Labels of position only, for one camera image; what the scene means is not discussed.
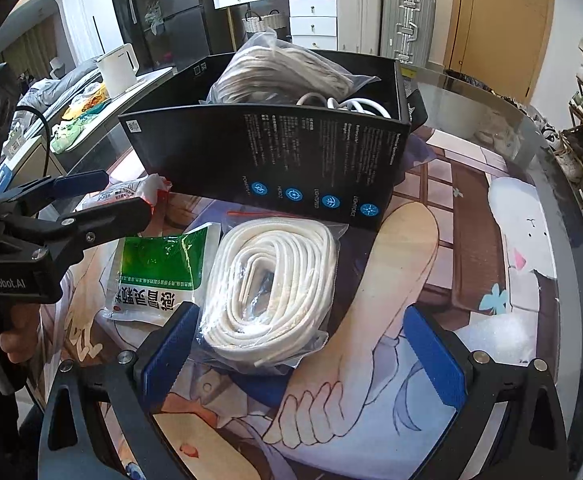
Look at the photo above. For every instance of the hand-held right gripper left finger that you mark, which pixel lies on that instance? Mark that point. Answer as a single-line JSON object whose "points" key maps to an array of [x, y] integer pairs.
{"points": [[166, 360]]}

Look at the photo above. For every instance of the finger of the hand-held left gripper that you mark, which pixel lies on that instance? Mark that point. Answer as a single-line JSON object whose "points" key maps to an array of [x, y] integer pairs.
{"points": [[106, 220], [78, 181]]}

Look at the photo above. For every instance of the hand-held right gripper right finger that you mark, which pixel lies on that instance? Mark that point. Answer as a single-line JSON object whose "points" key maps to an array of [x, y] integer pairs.
{"points": [[436, 360]]}

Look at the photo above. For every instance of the red white snack packet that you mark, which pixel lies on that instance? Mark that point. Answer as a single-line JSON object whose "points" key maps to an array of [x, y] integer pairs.
{"points": [[126, 191]]}

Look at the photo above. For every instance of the black cardboard box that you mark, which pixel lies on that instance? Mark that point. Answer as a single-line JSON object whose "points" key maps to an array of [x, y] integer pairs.
{"points": [[271, 170]]}

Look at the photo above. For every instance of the person's left hand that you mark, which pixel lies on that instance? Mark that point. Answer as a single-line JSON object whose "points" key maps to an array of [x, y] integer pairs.
{"points": [[23, 325]]}

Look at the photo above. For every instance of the green cloth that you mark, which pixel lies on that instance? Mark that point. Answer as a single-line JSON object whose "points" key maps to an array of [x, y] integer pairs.
{"points": [[71, 135]]}

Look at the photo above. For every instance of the grey side cabinet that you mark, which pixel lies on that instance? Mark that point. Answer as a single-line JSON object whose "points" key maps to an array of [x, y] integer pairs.
{"points": [[26, 157]]}

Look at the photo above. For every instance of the green white granule packet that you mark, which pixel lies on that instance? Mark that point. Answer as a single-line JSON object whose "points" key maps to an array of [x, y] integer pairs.
{"points": [[156, 260]]}

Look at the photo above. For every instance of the white foam piece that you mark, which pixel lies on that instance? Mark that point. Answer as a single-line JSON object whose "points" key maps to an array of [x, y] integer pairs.
{"points": [[501, 340]]}

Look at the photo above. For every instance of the colourful snack packs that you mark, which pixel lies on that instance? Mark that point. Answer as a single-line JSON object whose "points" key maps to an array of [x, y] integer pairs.
{"points": [[86, 102]]}

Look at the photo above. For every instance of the grey blanket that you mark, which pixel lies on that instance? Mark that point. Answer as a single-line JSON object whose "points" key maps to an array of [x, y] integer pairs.
{"points": [[66, 82]]}

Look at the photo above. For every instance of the printed table mat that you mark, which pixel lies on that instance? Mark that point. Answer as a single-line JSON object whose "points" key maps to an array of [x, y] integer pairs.
{"points": [[421, 260]]}

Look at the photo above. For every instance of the white electric kettle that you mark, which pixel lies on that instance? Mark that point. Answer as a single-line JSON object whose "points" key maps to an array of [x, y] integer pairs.
{"points": [[116, 72]]}

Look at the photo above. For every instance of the dark glass display cabinet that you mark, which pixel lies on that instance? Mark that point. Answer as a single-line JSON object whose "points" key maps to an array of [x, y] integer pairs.
{"points": [[131, 10]]}

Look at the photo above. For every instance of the grey refrigerator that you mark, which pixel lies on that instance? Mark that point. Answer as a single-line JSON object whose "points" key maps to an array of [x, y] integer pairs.
{"points": [[186, 5]]}

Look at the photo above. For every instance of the woven basket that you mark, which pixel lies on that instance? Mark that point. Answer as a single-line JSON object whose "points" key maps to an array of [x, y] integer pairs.
{"points": [[266, 24]]}

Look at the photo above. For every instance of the black bin bag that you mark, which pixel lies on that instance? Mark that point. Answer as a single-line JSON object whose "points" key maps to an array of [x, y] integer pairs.
{"points": [[471, 81]]}

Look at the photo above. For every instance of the white vanity desk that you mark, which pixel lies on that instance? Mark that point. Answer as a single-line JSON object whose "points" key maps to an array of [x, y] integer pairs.
{"points": [[311, 15]]}

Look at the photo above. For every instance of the gold shoe rack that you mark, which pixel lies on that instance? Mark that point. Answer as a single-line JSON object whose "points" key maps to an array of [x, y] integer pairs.
{"points": [[579, 105]]}

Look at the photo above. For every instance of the white suitcase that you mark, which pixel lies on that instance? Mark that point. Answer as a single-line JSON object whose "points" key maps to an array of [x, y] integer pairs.
{"points": [[359, 15]]}

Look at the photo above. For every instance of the wooden door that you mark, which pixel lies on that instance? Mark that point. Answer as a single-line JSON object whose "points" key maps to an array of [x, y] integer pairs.
{"points": [[501, 35]]}

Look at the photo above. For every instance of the silver suitcase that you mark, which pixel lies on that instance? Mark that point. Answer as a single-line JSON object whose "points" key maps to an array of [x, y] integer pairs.
{"points": [[407, 25]]}

